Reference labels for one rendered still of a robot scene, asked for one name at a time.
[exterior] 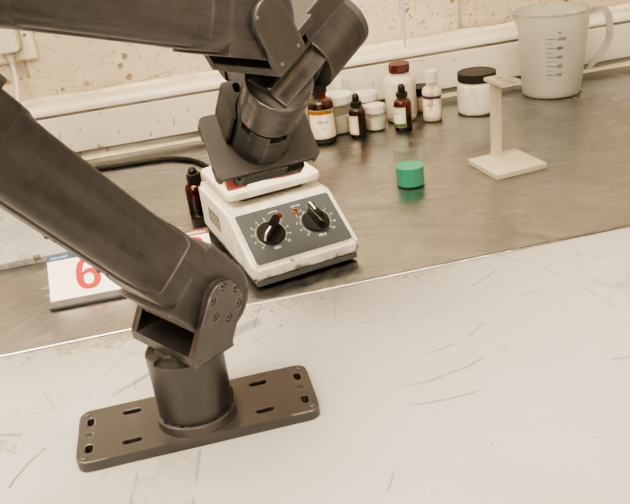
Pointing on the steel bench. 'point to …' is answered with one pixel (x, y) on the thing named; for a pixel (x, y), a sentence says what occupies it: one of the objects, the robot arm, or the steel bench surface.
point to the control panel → (297, 237)
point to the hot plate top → (261, 184)
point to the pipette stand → (501, 163)
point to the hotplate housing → (221, 218)
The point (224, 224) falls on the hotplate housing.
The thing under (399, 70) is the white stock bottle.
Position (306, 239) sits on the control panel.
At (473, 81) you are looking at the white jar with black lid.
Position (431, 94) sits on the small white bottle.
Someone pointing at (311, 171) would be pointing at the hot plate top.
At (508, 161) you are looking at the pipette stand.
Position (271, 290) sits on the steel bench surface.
